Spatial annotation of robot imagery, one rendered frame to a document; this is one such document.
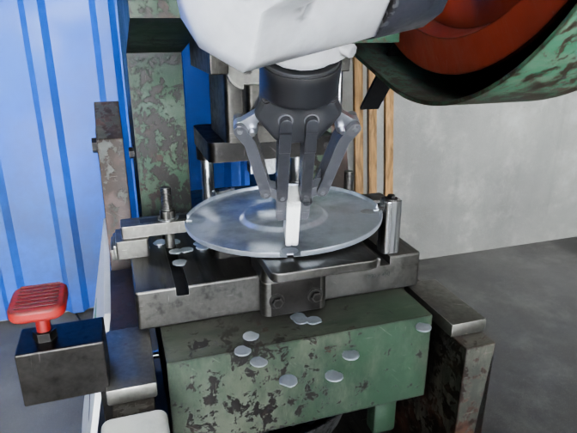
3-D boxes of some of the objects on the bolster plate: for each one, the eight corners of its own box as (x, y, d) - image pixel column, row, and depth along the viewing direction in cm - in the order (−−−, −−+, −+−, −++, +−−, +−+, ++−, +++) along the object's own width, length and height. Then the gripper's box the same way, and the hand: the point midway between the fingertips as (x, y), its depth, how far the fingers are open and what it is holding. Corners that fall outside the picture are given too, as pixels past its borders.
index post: (399, 253, 85) (404, 196, 82) (383, 254, 85) (386, 198, 81) (391, 246, 88) (395, 191, 85) (375, 248, 87) (379, 192, 84)
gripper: (227, 74, 44) (237, 263, 61) (380, 72, 45) (349, 258, 62) (227, 34, 49) (235, 217, 66) (364, 33, 51) (338, 214, 67)
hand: (291, 216), depth 61 cm, fingers closed
